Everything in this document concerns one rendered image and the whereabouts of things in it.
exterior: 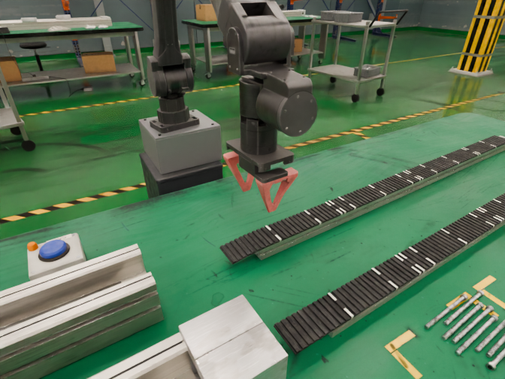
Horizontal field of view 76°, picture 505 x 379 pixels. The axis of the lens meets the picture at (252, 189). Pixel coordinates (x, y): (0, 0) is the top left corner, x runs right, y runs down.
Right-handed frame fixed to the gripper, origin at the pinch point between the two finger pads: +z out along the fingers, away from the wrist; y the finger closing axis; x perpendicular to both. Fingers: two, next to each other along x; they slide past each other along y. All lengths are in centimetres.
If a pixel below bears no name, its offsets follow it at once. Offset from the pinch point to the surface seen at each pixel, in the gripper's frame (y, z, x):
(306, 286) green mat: 10.9, 13.6, 2.7
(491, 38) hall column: -222, 34, 592
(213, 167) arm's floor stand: -37.9, 13.5, 9.8
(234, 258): 0.8, 10.7, -5.6
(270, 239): 0.5, 10.3, 2.4
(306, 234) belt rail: 1.6, 12.3, 10.9
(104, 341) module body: 3.9, 12.0, -28.8
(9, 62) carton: -476, 43, -45
